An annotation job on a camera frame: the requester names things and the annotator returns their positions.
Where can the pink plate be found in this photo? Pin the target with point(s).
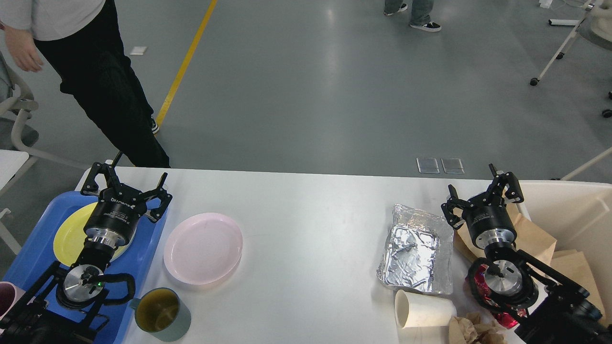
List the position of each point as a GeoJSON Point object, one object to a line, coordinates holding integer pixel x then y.
{"type": "Point", "coordinates": [203, 249]}

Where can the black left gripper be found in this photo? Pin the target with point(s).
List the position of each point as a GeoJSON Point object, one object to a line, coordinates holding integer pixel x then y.
{"type": "Point", "coordinates": [114, 214]}

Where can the pink ribbed cup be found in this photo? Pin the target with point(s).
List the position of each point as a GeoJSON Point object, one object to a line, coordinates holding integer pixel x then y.
{"type": "Point", "coordinates": [9, 295]}

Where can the white office chair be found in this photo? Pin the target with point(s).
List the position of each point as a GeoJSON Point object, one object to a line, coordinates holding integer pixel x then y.
{"type": "Point", "coordinates": [16, 107]}

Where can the person in black trousers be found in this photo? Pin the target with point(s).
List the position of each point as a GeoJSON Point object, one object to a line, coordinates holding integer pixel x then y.
{"type": "Point", "coordinates": [81, 40]}

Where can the crumpled aluminium foil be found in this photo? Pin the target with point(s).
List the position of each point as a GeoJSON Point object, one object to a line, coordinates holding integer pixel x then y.
{"type": "Point", "coordinates": [417, 253]}

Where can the white side table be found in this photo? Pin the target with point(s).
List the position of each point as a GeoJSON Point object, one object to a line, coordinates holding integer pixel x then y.
{"type": "Point", "coordinates": [12, 163]}

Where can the red crushed can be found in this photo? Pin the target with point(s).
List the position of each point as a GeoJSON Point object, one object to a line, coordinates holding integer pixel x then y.
{"type": "Point", "coordinates": [502, 316]}

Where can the crumpled brown paper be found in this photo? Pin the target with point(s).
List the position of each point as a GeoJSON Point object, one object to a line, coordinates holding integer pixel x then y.
{"type": "Point", "coordinates": [471, 329]}

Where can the white wheeled stand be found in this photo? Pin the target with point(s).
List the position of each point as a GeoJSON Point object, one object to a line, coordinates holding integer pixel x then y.
{"type": "Point", "coordinates": [594, 26]}

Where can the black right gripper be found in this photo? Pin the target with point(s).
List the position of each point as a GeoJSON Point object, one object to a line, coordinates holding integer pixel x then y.
{"type": "Point", "coordinates": [491, 223]}

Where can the white paper cup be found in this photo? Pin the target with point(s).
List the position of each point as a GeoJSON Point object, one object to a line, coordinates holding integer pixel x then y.
{"type": "Point", "coordinates": [417, 310]}

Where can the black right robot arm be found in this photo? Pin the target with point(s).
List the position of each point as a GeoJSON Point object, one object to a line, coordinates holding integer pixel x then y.
{"type": "Point", "coordinates": [549, 307]}

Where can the green mug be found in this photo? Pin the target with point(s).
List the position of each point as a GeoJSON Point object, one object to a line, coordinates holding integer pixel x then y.
{"type": "Point", "coordinates": [161, 313]}

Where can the yellow plate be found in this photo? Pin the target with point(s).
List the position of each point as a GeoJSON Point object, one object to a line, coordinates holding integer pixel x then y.
{"type": "Point", "coordinates": [70, 238]}

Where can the brown paper bag in bin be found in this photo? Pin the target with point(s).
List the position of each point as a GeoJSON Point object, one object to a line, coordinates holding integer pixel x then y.
{"type": "Point", "coordinates": [574, 265]}

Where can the white waste bin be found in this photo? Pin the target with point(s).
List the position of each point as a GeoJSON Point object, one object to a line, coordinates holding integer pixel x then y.
{"type": "Point", "coordinates": [578, 215]}

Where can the person in jeans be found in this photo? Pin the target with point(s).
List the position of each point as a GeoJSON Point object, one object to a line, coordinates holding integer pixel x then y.
{"type": "Point", "coordinates": [420, 13]}

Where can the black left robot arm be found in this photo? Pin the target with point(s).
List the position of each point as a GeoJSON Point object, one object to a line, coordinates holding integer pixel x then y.
{"type": "Point", "coordinates": [85, 301]}

